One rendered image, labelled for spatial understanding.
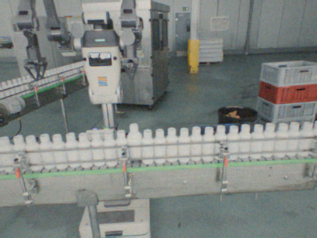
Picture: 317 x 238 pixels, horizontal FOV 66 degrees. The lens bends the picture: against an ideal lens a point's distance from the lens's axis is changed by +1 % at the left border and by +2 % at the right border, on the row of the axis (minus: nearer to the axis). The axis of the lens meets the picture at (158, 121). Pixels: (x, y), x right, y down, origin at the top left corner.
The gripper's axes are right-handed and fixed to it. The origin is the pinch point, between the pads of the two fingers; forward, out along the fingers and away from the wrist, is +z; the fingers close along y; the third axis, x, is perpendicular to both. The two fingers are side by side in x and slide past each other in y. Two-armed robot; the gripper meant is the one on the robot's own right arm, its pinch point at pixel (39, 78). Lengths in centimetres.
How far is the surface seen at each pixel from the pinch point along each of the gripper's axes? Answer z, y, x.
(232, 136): 27, 18, 90
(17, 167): 32.0, 26.9, -4.8
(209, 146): 31, 19, 79
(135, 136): 24, 18, 45
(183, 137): 26, 17, 67
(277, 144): 32, 18, 112
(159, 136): 25, 18, 56
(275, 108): 76, -156, 208
